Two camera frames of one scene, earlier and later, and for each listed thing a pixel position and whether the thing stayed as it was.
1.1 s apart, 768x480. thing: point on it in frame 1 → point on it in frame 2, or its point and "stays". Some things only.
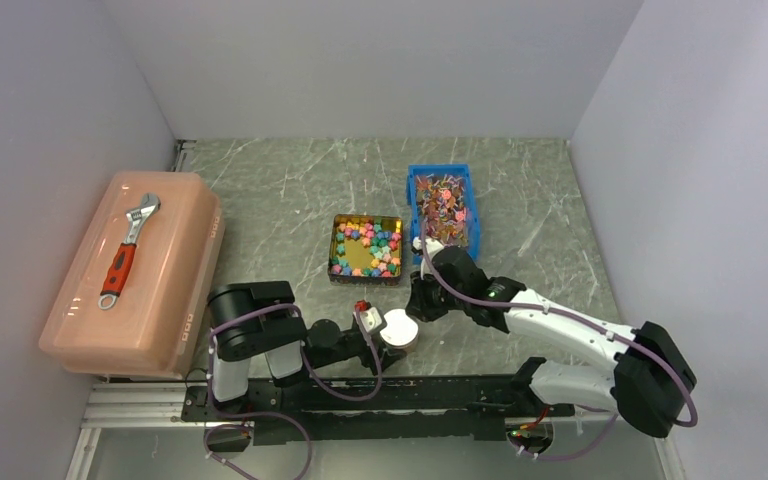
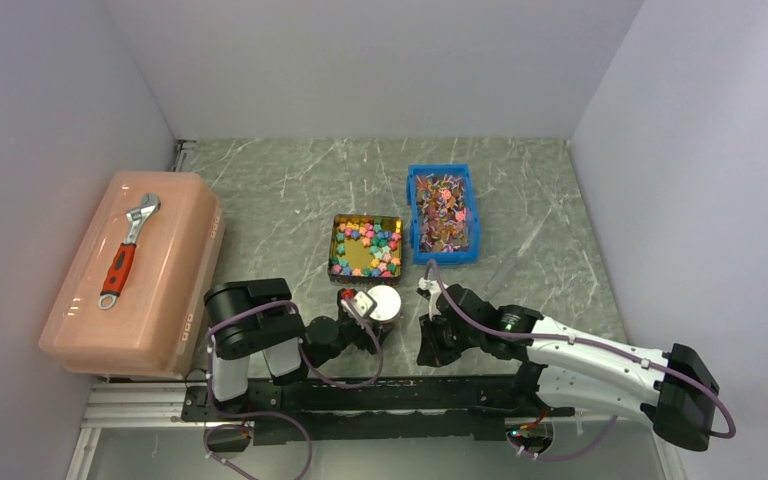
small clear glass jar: (402, 349) → (388, 325)
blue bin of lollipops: (441, 207) stays
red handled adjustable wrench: (121, 263) stays
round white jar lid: (400, 330) → (388, 302)
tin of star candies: (366, 249) stays
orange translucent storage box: (145, 335) stays
